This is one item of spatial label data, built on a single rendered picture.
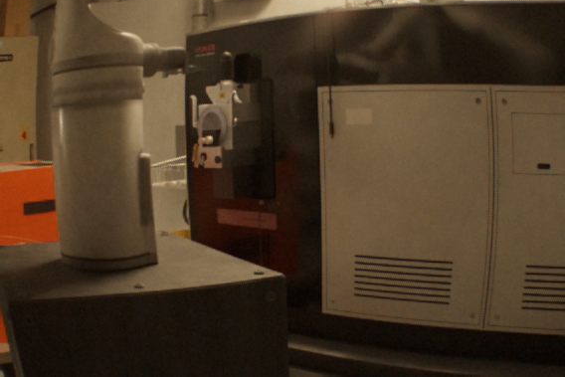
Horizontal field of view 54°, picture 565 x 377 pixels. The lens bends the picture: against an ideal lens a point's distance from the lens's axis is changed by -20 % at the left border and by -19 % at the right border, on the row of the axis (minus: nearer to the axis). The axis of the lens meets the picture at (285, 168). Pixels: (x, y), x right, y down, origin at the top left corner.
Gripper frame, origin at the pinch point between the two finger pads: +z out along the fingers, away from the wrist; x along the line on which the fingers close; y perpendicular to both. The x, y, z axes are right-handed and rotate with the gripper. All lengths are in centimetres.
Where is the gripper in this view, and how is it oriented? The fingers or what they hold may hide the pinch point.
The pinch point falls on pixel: (196, 71)
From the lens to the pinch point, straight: 138.0
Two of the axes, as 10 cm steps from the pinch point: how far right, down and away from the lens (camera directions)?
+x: -7.7, -0.2, 6.3
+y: -0.3, -10.0, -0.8
